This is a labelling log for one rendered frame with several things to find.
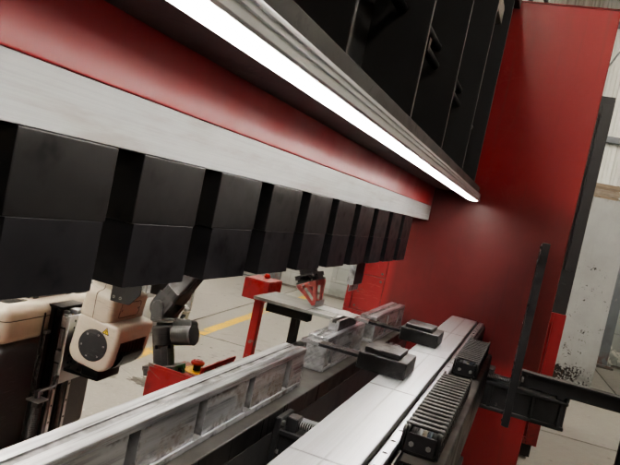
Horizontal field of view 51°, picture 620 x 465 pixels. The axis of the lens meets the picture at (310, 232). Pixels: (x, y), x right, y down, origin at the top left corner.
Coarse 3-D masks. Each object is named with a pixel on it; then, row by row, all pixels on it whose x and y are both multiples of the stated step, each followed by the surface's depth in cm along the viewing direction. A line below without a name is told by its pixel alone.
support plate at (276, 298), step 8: (256, 296) 198; (264, 296) 201; (272, 296) 204; (280, 296) 207; (288, 296) 211; (280, 304) 196; (288, 304) 195; (296, 304) 198; (304, 304) 201; (304, 312) 193; (312, 312) 192; (320, 312) 194; (328, 312) 197
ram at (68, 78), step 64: (0, 0) 54; (64, 0) 60; (0, 64) 55; (64, 64) 62; (128, 64) 71; (192, 64) 82; (64, 128) 64; (128, 128) 73; (192, 128) 86; (256, 128) 103; (320, 128) 130; (320, 192) 139; (384, 192) 192
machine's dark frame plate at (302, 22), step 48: (144, 0) 61; (288, 0) 63; (336, 0) 83; (384, 0) 126; (432, 0) 123; (480, 0) 207; (192, 48) 80; (336, 48) 78; (384, 48) 126; (432, 48) 165; (480, 48) 207; (288, 96) 103; (384, 96) 102; (432, 96) 165; (480, 96) 248; (432, 144) 149; (480, 144) 248
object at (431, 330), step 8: (360, 320) 194; (368, 320) 194; (416, 320) 194; (392, 328) 191; (400, 328) 186; (408, 328) 185; (416, 328) 186; (424, 328) 185; (432, 328) 185; (400, 336) 186; (408, 336) 185; (416, 336) 184; (424, 336) 184; (432, 336) 183; (440, 336) 187; (424, 344) 183; (432, 344) 183
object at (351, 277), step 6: (360, 264) 195; (354, 270) 192; (360, 270) 197; (348, 276) 193; (354, 276) 192; (360, 276) 199; (348, 282) 193; (354, 282) 194; (360, 282) 200; (354, 288) 199
